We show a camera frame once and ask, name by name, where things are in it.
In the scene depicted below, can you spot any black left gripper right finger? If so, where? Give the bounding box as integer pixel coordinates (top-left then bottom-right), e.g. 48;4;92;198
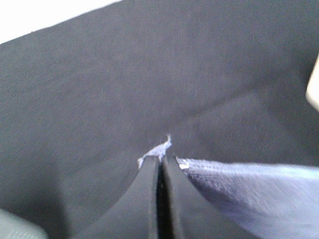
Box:
162;156;252;239

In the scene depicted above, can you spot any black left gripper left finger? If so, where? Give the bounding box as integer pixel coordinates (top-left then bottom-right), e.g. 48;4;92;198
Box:
75;156;159;239

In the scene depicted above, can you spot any grey microfiber towel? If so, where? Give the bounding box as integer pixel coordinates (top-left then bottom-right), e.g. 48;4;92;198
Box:
138;133;319;239

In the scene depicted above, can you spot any grey perforated laundry basket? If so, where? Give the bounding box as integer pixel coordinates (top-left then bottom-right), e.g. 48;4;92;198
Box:
0;209;48;239

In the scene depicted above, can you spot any cream white storage bin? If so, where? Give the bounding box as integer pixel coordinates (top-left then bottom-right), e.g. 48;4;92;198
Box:
306;56;319;112

